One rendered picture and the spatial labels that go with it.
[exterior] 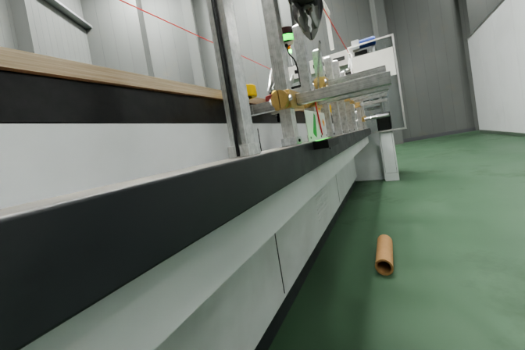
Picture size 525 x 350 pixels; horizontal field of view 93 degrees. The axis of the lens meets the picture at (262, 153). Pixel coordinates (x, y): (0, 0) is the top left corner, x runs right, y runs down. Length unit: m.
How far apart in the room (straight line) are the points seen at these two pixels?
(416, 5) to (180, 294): 10.72
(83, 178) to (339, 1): 9.59
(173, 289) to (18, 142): 0.29
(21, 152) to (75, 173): 0.07
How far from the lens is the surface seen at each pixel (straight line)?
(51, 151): 0.49
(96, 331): 0.30
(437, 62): 10.60
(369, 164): 3.63
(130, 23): 9.22
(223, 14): 0.51
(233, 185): 0.36
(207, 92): 0.73
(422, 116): 9.98
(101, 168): 0.51
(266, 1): 0.79
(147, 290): 0.32
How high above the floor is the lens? 0.72
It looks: 2 degrees down
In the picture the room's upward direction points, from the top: 9 degrees counter-clockwise
